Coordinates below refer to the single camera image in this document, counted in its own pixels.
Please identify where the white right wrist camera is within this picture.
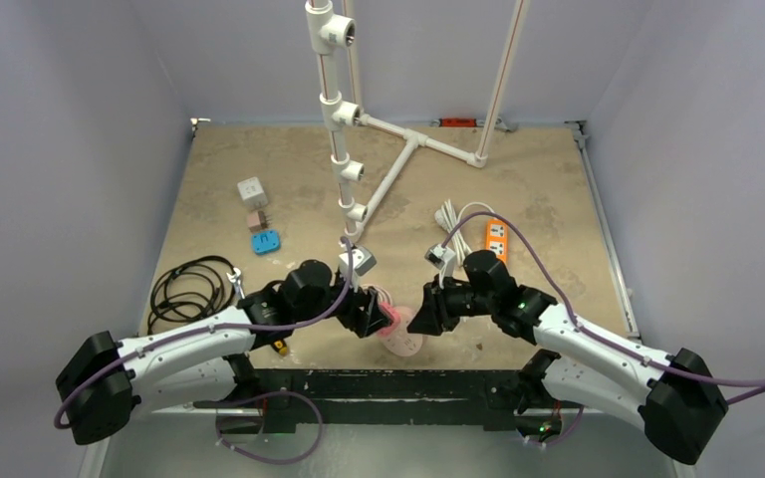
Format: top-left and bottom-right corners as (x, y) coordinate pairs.
(424, 244), (458, 289)

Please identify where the pink round socket base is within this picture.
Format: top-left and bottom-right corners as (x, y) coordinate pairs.
(376, 306), (424, 358)

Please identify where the yellow black handled screwdriver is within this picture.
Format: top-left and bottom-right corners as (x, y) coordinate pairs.
(271, 340), (290, 357)

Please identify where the white cube socket adapter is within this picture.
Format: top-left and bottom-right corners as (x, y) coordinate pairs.
(237, 176), (269, 210)

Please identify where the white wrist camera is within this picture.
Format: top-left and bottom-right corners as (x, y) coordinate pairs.
(424, 244), (458, 289)
(338, 242), (378, 290)

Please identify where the blue plug adapter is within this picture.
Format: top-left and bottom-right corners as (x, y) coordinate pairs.
(251, 229), (282, 256)

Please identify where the orange power strip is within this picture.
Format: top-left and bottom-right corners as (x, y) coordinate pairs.
(484, 218), (508, 263)

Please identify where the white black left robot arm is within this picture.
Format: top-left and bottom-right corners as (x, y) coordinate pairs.
(53, 260), (391, 445)

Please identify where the black coiled cable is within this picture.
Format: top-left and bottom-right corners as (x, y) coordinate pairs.
(147, 255), (239, 336)

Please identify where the silver open-end wrench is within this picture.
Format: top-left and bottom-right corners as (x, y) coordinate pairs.
(226, 267), (245, 301)

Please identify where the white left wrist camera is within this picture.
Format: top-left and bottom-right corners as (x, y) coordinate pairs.
(338, 242), (378, 290)

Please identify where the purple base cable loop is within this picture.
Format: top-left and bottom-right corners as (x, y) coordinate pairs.
(214, 390), (325, 466)

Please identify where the white power cord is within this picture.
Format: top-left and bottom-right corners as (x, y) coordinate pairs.
(433, 198), (499, 255)

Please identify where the brown pink plug adapter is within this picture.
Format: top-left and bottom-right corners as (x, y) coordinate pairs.
(246, 210), (269, 234)

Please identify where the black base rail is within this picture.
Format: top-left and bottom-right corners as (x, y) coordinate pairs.
(194, 368), (556, 433)

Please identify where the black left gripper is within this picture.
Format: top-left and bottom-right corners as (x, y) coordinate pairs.
(294, 268), (390, 337)

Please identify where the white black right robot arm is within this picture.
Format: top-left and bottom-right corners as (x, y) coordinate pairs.
(407, 245), (729, 465)

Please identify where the white PVC pipe frame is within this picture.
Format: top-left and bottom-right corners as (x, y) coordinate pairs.
(304, 1), (531, 241)

